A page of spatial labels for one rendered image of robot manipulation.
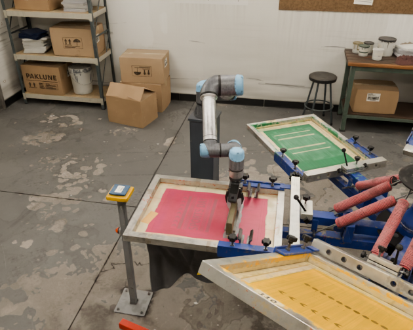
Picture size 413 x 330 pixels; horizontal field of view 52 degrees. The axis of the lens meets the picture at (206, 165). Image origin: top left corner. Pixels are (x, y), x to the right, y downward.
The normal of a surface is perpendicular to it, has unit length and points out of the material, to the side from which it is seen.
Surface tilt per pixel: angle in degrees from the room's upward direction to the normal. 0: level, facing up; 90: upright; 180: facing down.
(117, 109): 90
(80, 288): 0
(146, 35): 90
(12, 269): 0
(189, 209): 0
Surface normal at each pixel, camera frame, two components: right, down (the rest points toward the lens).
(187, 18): -0.18, 0.51
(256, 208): 0.00, -0.86
